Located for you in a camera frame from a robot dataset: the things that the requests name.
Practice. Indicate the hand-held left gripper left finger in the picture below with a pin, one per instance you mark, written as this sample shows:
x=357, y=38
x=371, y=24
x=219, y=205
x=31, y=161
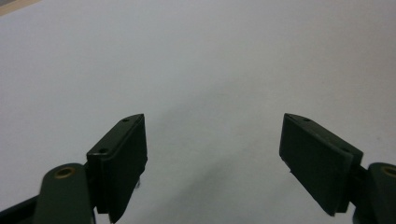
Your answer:
x=120, y=165

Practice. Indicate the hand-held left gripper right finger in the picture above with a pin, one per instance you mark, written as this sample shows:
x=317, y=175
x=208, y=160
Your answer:
x=314, y=161

